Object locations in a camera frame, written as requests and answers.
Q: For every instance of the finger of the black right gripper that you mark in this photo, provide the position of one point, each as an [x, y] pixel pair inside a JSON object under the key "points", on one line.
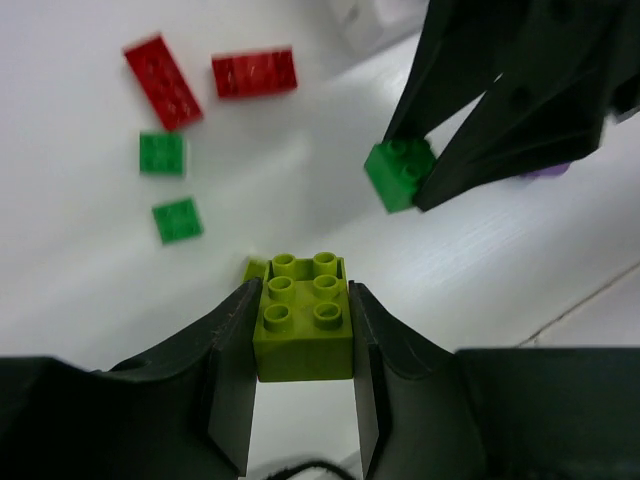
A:
{"points": [[458, 57], [534, 125]]}

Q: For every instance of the purple half-round lego piece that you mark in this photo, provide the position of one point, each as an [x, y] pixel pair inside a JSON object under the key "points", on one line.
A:
{"points": [[552, 171]]}

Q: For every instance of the red arch lego brick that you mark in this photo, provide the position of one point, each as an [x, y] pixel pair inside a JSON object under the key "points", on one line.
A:
{"points": [[256, 73]]}

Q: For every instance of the small green lego brick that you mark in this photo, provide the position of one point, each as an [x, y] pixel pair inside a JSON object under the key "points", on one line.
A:
{"points": [[162, 153]]}

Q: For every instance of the green and yellow lego stack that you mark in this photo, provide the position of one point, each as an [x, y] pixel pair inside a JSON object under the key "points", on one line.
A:
{"points": [[303, 330]]}

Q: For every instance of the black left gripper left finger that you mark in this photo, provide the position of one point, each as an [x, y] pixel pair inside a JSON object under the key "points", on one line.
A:
{"points": [[182, 409]]}

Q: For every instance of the yellow-green lego brick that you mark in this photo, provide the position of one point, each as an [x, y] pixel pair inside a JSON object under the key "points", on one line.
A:
{"points": [[255, 268]]}

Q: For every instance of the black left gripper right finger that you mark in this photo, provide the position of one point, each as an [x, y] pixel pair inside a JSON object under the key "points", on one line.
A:
{"points": [[489, 413]]}

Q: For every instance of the white divided storage box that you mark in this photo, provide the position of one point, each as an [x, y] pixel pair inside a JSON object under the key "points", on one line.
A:
{"points": [[369, 25]]}

